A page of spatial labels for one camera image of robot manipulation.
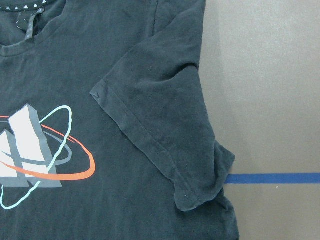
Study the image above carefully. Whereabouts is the black graphic t-shirt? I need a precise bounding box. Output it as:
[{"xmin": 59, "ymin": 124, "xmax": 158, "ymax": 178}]
[{"xmin": 0, "ymin": 0, "xmax": 240, "ymax": 240}]

